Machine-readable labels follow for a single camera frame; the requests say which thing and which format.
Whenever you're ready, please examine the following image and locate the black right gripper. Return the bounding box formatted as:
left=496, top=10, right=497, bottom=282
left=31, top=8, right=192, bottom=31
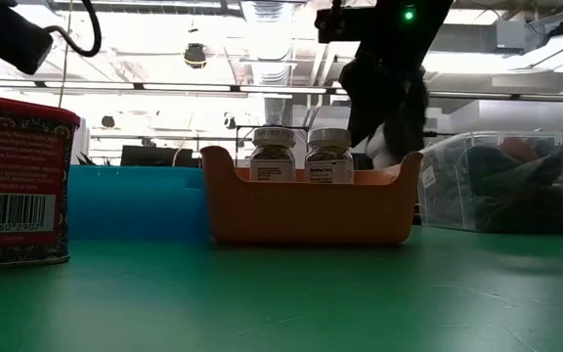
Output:
left=338, top=0, right=455, bottom=165

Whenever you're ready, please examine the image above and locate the glass herb jar white lid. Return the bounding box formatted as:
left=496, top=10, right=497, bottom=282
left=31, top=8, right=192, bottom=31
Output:
left=249, top=127, right=297, bottom=183
left=303, top=127, right=355, bottom=185

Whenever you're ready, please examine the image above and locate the red paprika spice tin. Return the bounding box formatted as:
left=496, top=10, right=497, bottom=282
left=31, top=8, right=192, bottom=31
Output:
left=0, top=95, right=82, bottom=269

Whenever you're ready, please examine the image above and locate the clear plastic storage container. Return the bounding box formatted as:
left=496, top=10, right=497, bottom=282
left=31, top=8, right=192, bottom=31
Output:
left=416, top=129, right=563, bottom=235

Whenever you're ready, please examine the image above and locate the orange plastic bin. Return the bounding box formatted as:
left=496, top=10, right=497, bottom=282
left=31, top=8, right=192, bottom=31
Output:
left=199, top=145, right=424, bottom=246

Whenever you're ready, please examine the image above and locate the dark green cloth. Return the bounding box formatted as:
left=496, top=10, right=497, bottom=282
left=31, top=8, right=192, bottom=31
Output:
left=456, top=139, right=563, bottom=234

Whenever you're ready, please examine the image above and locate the black round ceiling lamp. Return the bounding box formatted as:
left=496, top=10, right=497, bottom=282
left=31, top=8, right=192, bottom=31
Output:
left=183, top=42, right=208, bottom=69

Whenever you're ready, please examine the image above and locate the long ceiling light strip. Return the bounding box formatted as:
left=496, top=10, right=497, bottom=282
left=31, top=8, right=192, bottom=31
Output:
left=0, top=80, right=563, bottom=104

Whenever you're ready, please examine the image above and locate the black computer monitor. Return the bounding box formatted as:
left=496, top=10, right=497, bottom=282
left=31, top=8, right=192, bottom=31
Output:
left=119, top=145, right=199, bottom=169

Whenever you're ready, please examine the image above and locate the blue plastic bin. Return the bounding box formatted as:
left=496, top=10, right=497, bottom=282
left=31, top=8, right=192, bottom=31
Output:
left=67, top=164, right=208, bottom=241

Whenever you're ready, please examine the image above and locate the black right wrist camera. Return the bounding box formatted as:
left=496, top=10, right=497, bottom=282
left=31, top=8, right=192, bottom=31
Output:
left=314, top=6, right=378, bottom=45

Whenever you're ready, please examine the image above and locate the silver ventilation duct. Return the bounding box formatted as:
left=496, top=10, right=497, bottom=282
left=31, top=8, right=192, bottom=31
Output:
left=239, top=0, right=296, bottom=129

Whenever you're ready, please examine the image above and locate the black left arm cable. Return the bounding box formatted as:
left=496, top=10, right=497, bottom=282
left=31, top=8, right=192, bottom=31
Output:
left=44, top=0, right=103, bottom=58

